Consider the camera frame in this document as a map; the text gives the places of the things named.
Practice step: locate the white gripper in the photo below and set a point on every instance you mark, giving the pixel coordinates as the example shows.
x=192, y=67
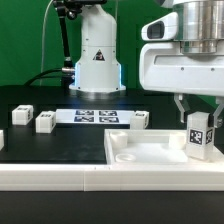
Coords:
x=164, y=68

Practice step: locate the white square tabletop part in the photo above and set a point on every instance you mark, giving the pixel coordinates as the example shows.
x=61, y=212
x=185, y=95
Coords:
x=123, y=146

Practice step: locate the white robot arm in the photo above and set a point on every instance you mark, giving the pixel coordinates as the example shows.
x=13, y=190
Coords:
x=201, y=27

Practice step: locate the white plate with fiducial tags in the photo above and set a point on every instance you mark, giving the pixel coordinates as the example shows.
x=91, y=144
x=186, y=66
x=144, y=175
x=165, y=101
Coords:
x=85, y=116

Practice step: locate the white block at left edge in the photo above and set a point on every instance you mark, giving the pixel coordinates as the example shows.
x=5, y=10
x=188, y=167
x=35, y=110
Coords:
x=1, y=139

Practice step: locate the white obstacle fence wall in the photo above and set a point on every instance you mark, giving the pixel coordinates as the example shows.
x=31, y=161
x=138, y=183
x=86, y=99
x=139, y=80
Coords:
x=46, y=177

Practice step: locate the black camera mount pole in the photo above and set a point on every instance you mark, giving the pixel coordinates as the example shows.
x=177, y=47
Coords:
x=70, y=9

